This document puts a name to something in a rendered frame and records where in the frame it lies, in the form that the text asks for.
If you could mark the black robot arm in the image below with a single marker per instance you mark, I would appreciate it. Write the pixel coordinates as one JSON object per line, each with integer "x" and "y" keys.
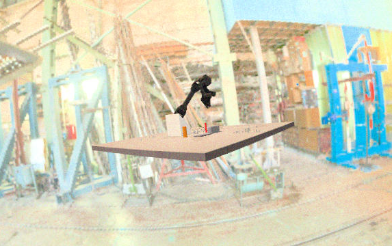
{"x": 204, "y": 82}

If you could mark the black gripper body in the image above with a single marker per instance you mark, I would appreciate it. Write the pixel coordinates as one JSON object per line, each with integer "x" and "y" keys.
{"x": 205, "y": 93}

